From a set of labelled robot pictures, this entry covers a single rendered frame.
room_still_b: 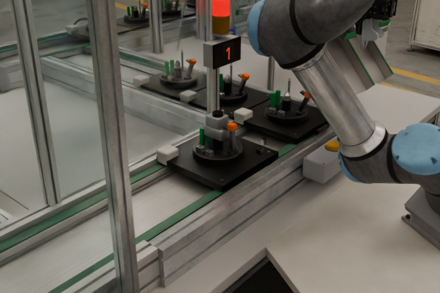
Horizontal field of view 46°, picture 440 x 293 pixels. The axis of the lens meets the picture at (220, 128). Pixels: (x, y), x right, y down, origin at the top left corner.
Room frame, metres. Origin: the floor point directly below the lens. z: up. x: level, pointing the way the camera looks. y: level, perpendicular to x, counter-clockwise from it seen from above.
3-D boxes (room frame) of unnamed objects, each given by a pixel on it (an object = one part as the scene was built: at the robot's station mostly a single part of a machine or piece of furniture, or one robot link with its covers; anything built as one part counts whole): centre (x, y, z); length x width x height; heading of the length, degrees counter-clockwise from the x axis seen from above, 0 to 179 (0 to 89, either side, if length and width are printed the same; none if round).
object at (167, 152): (1.25, 0.14, 0.97); 0.05 x 0.05 x 0.04; 49
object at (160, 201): (1.31, 0.00, 0.91); 0.84 x 0.28 x 0.10; 139
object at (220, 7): (1.45, 0.00, 1.34); 0.05 x 0.05 x 0.05
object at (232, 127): (1.23, -0.03, 1.04); 0.04 x 0.02 x 0.08; 49
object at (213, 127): (1.27, 0.01, 1.06); 0.08 x 0.04 x 0.07; 49
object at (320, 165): (1.31, -0.32, 0.93); 0.21 x 0.07 x 0.06; 139
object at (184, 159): (1.26, 0.01, 0.96); 0.24 x 0.24 x 0.02; 49
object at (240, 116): (1.52, -0.21, 1.01); 0.24 x 0.24 x 0.13; 49
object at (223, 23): (1.45, 0.00, 1.29); 0.05 x 0.05 x 0.05
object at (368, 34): (1.40, -0.41, 1.27); 0.06 x 0.03 x 0.09; 49
